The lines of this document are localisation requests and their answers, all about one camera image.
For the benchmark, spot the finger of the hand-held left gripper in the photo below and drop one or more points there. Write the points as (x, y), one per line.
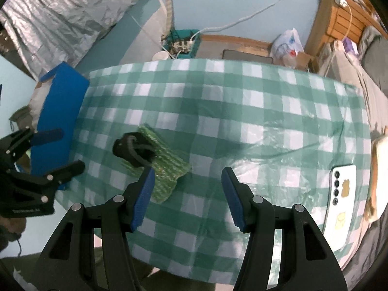
(69, 168)
(45, 135)

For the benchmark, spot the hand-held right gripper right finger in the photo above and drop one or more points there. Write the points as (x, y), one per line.
(235, 200)

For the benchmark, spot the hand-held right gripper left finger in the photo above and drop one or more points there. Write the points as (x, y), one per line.
(142, 200)

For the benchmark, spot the cardboard box with blue outside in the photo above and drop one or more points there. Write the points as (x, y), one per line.
(57, 103)

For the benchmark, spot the green knit hat black pompom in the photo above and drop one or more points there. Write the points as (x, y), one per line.
(165, 163)

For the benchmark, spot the person's left hand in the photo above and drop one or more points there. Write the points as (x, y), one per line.
(13, 227)

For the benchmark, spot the olive cloth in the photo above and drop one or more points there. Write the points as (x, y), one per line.
(21, 116)

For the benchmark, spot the green checkered tablecloth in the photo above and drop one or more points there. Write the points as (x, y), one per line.
(242, 112)

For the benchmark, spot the white smartphone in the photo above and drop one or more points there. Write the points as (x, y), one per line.
(342, 212)

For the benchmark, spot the silver foil sheet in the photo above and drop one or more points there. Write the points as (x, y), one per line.
(69, 12)

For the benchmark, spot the small cardboard box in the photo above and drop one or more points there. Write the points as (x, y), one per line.
(303, 59)

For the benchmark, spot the power strip in green box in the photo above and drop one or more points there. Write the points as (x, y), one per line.
(195, 44)

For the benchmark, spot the white power strip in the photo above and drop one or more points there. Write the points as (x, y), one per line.
(182, 44)

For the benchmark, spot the white plastic bag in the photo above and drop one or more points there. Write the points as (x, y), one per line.
(288, 41)

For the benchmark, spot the beige bed sheet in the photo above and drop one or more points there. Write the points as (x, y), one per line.
(357, 75)

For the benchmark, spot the purple packet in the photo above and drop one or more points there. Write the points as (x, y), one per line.
(351, 46)

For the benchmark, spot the grey blanket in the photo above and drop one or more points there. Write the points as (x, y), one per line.
(376, 51)

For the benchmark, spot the wooden bed headboard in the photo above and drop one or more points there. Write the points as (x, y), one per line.
(339, 21)

